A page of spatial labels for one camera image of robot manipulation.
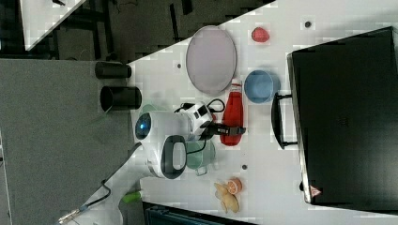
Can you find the blue metal frame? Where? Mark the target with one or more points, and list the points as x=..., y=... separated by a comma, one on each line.
x=156, y=214

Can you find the grey oval plate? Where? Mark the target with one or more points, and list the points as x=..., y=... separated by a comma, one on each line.
x=211, y=60

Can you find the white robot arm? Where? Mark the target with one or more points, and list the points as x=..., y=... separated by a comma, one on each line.
x=160, y=151

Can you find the black cylinder cup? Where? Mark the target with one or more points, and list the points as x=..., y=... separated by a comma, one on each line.
x=120, y=98

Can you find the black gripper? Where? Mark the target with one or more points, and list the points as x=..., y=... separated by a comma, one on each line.
x=210, y=129

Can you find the blue bowl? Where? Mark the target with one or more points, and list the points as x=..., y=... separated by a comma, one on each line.
x=261, y=86

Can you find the white side table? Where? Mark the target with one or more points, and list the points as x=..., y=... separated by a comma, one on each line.
x=40, y=17

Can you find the green marker tube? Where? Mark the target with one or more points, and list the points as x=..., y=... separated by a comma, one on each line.
x=132, y=197

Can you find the black cylinder container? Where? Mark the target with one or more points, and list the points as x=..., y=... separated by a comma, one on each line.
x=107, y=70

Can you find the green colander basket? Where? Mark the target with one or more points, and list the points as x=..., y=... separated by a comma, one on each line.
x=151, y=108

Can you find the green cup with handle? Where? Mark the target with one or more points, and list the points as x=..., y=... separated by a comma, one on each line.
x=200, y=155

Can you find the peeled banana toy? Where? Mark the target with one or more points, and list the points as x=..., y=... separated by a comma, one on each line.
x=228, y=201

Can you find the red ketchup bottle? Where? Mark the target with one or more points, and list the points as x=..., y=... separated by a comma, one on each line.
x=233, y=114

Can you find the orange half slice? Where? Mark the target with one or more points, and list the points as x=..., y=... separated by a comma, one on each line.
x=234, y=185

